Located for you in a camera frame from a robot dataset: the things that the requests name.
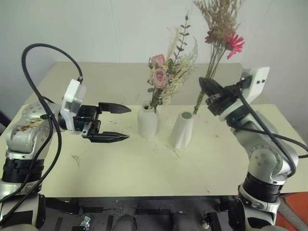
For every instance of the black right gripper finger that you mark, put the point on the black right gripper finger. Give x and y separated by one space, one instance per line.
211 83
208 90

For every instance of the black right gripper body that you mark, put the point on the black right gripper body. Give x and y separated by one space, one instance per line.
223 97

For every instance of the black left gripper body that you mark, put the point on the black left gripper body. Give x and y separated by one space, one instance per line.
87 118

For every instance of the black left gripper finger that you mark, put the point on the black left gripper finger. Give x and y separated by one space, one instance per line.
108 137
115 108

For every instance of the pink gerbera dried bouquet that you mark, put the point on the pink gerbera dried bouquet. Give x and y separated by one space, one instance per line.
234 39

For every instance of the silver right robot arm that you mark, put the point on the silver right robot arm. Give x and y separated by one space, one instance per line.
264 156

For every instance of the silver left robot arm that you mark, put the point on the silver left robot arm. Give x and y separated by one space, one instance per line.
24 139

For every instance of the round white ceramic vase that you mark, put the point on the round white ceramic vase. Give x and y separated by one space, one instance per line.
147 121

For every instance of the conical white ceramic vase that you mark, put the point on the conical white ceramic vase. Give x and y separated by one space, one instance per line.
181 132

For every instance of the pink rose dried bouquet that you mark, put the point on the pink rose dried bouquet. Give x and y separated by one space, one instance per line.
158 75

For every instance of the dark rounded shape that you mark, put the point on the dark rounded shape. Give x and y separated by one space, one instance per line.
125 222

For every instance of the small metal caster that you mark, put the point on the small metal caster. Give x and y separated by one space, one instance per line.
86 222

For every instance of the orange object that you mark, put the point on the orange object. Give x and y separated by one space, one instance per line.
297 211

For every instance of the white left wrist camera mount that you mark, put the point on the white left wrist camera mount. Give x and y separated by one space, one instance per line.
72 96

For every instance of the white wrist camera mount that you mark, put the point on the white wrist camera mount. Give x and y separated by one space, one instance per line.
256 81
72 96

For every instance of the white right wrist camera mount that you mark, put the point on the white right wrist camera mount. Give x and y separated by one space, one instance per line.
256 81

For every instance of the black metal table frame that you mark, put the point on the black metal table frame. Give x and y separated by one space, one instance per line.
62 204

